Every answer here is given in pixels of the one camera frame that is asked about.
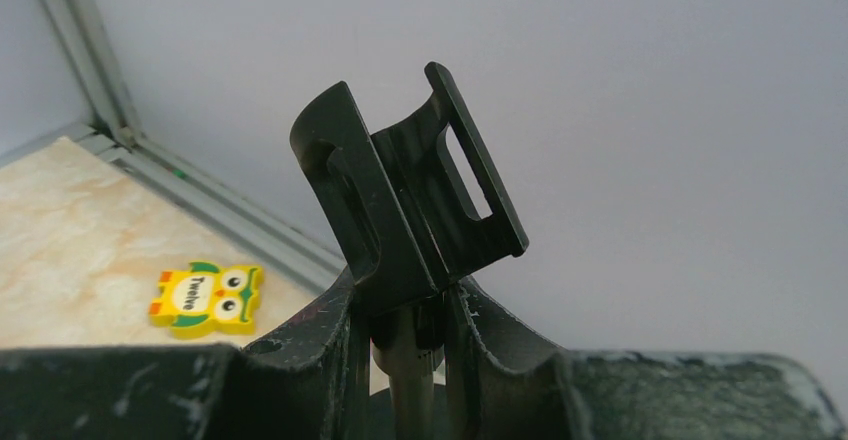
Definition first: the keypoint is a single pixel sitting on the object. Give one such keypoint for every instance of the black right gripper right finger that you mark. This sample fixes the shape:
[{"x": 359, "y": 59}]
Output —
[{"x": 506, "y": 381}]

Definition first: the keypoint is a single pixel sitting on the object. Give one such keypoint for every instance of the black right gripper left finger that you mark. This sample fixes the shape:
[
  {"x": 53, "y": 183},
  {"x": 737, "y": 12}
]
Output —
[{"x": 306, "y": 379}]

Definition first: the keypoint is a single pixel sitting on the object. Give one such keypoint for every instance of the black stand for gold microphone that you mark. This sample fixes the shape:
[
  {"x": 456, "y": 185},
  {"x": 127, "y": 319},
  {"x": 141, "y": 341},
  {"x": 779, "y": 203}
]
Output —
[{"x": 414, "y": 207}]

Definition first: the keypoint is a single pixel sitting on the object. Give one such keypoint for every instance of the yellow small toy box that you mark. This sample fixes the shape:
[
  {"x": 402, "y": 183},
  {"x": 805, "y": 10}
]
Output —
[{"x": 207, "y": 298}]

